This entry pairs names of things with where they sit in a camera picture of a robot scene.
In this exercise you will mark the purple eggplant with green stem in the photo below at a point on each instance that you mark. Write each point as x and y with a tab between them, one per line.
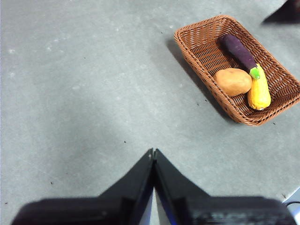
236	49

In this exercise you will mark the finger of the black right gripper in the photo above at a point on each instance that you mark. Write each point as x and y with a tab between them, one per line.
288	12

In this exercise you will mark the yellow corn cob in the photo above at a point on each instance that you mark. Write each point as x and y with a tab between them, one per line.
259	93

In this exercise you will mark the brown potato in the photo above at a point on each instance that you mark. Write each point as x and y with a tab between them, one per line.
232	82

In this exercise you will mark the brown wicker basket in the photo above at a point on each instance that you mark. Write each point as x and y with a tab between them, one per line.
204	54

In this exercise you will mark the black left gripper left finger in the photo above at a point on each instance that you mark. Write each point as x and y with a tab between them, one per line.
105	208

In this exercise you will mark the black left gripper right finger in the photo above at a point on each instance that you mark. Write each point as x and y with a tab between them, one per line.
199	208

